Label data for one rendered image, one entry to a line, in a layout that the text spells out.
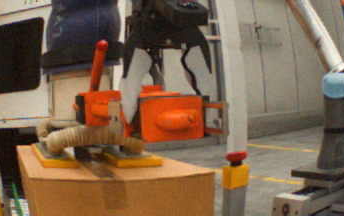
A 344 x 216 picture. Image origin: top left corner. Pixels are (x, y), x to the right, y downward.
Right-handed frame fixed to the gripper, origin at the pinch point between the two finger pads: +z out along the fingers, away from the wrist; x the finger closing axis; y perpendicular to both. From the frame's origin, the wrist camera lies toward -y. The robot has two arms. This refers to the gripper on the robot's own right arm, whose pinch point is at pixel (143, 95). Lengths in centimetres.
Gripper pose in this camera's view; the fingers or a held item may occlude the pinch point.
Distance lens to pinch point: 169.7
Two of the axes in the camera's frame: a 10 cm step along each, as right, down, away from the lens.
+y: 3.5, 0.3, -9.4
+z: 0.5, 10.0, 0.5
